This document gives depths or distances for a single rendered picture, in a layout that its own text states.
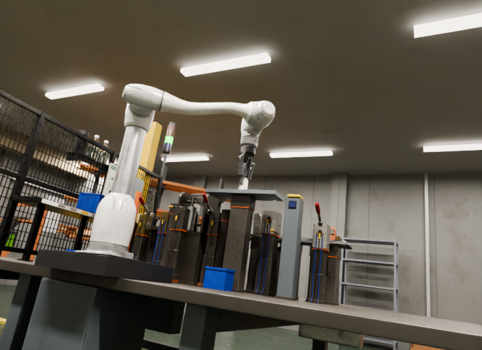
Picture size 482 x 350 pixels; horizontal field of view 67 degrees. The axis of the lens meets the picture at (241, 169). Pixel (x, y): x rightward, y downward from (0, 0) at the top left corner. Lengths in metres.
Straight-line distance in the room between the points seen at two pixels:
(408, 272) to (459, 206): 1.54
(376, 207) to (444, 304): 2.08
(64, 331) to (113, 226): 0.40
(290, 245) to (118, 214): 0.74
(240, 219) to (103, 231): 0.62
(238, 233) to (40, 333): 0.87
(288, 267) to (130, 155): 0.91
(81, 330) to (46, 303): 0.22
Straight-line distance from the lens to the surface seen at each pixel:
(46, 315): 1.59
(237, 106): 1.76
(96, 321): 1.44
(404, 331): 0.98
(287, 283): 1.65
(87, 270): 1.37
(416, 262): 7.81
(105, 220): 1.56
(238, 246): 1.74
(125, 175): 1.83
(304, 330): 2.29
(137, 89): 1.83
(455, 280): 7.79
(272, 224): 1.87
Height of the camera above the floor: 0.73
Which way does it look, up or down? 17 degrees up
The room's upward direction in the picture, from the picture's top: 8 degrees clockwise
